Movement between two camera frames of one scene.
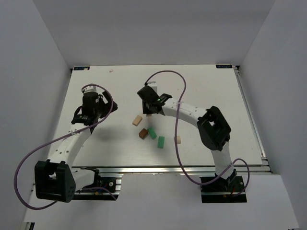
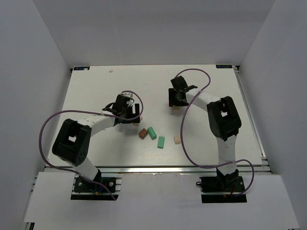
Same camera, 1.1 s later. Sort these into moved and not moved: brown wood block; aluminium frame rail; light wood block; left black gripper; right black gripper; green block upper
Moved: right black gripper; left black gripper
Not moved: green block upper; aluminium frame rail; light wood block; brown wood block
